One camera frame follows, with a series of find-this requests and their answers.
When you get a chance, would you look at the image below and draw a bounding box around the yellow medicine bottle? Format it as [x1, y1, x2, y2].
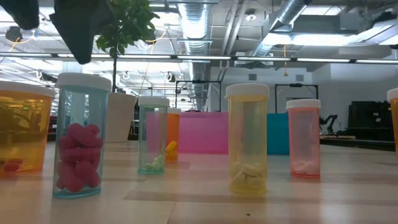
[224, 83, 271, 195]

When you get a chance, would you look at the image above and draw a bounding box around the silver ventilation duct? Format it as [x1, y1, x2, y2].
[251, 0, 312, 58]
[177, 0, 213, 111]

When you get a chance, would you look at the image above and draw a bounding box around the large orange medicine bottle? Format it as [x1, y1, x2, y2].
[0, 81, 56, 175]

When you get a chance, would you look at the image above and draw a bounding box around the teal plastic bin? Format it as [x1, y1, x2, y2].
[266, 113, 290, 156]

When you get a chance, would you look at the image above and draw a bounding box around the green leafy plant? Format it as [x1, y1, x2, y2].
[95, 0, 160, 93]

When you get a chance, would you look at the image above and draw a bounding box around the pink plastic bin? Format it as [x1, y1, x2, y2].
[145, 111, 229, 155]

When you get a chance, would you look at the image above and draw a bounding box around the small teal medicine bottle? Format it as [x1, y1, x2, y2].
[137, 96, 170, 175]

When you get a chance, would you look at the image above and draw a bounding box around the medium orange medicine bottle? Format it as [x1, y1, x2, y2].
[386, 87, 398, 156]

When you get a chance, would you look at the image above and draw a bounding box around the black metal frame stand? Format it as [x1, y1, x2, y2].
[274, 83, 319, 114]

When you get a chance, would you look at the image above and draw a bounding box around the small orange medicine bottle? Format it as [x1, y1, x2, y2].
[165, 107, 182, 162]

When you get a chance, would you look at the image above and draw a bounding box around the blue bottle with pink pills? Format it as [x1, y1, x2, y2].
[52, 72, 112, 200]

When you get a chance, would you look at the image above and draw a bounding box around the black cabinet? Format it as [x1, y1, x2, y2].
[347, 100, 395, 141]

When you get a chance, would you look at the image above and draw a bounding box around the pink medicine bottle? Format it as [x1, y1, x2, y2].
[285, 98, 322, 179]

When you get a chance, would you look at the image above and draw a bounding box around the white plant pot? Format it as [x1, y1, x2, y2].
[105, 92, 138, 143]

